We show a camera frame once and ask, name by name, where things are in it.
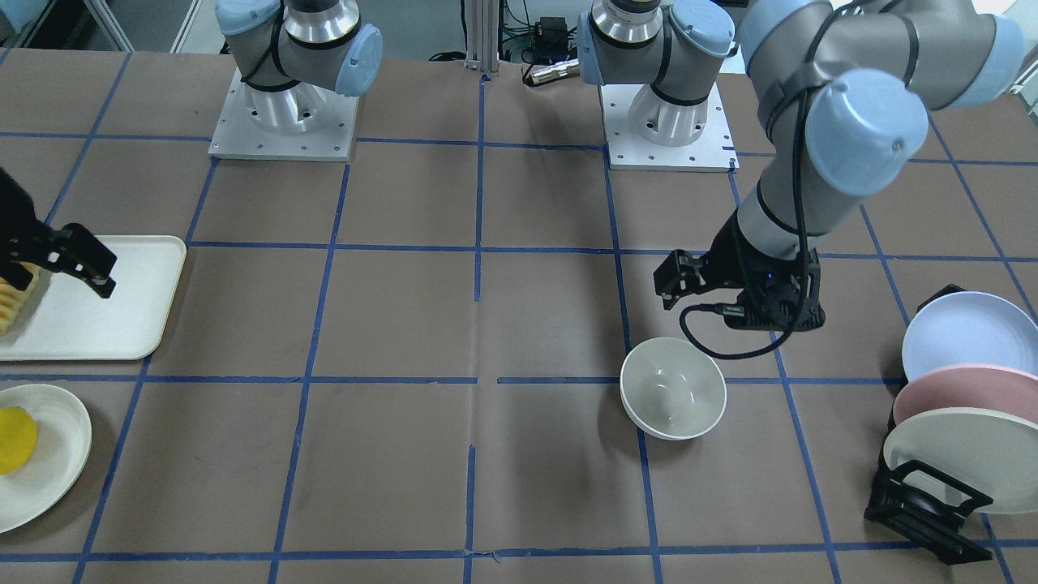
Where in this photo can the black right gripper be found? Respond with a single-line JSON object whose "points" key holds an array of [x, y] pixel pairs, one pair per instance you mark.
{"points": [[18, 212]]}

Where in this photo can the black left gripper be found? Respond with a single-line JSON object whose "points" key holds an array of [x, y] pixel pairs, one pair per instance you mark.
{"points": [[724, 261]]}

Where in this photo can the white ceramic bowl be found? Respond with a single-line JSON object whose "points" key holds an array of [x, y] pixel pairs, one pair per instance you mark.
{"points": [[671, 390]]}

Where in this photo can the yellow lemon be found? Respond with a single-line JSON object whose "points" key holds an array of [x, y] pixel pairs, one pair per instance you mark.
{"points": [[19, 436]]}

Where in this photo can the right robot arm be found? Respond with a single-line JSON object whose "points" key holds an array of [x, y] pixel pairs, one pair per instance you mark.
{"points": [[301, 67]]}

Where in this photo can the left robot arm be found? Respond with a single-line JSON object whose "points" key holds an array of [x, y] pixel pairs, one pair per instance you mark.
{"points": [[844, 97]]}

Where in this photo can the white rectangular tray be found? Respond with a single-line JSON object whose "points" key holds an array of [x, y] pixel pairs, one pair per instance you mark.
{"points": [[66, 321]]}

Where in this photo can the light blue plate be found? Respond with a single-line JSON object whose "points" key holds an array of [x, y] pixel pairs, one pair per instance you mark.
{"points": [[967, 327]]}

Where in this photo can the white round plate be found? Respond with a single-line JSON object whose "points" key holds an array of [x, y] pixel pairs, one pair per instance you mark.
{"points": [[59, 458]]}

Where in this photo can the pink plate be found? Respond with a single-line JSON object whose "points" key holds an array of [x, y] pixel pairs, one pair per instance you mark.
{"points": [[972, 385]]}

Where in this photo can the cream plate in rack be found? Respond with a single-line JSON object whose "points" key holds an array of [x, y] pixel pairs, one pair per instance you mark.
{"points": [[995, 453]]}

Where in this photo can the silver cylinder connector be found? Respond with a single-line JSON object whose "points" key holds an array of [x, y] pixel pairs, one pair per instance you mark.
{"points": [[568, 69]]}

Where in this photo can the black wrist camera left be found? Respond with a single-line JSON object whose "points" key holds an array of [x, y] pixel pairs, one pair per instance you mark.
{"points": [[679, 275]]}

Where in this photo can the aluminium frame post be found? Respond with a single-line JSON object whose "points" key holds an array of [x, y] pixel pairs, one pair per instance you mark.
{"points": [[481, 26]]}

